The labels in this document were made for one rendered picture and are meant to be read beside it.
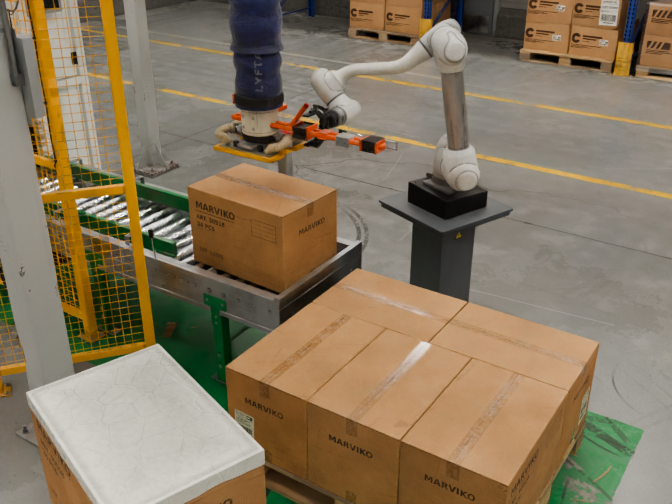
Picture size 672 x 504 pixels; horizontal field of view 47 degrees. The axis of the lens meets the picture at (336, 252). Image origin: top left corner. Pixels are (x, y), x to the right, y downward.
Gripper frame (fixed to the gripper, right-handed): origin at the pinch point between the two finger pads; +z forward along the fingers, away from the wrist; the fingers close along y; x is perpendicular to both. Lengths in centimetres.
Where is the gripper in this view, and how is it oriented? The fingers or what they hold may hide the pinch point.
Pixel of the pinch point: (307, 130)
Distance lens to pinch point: 347.8
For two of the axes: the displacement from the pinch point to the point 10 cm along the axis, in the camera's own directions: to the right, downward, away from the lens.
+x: -8.4, -2.4, 4.8
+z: -5.4, 3.8, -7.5
